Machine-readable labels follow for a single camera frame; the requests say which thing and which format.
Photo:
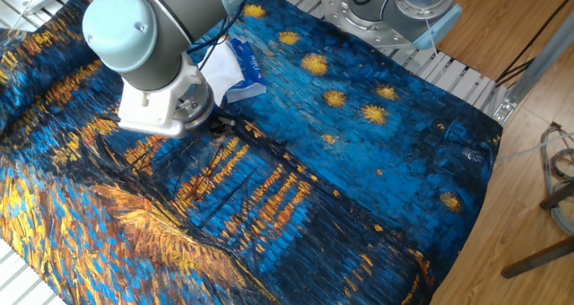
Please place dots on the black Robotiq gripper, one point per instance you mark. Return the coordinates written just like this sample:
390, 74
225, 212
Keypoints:
222, 123

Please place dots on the red thin-frame glasses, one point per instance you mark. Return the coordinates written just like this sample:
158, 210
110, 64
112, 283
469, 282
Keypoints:
204, 179

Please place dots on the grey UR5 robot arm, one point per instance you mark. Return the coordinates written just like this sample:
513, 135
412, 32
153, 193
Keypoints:
152, 40

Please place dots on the dark wooden furniture leg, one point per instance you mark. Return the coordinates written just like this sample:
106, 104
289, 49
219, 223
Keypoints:
538, 256
558, 195

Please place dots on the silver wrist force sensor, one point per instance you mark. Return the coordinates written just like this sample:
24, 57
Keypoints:
197, 107

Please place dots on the blue white tissue pack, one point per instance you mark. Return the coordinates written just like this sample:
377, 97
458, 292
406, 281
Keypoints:
251, 72

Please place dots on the starry night painted tablecloth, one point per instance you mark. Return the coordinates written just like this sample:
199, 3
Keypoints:
314, 184

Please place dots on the white zip tie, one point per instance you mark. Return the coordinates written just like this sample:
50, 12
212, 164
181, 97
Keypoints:
431, 38

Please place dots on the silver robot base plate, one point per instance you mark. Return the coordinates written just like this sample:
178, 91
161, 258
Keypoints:
341, 18

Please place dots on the aluminium frame beam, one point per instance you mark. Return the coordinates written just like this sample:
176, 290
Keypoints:
533, 72

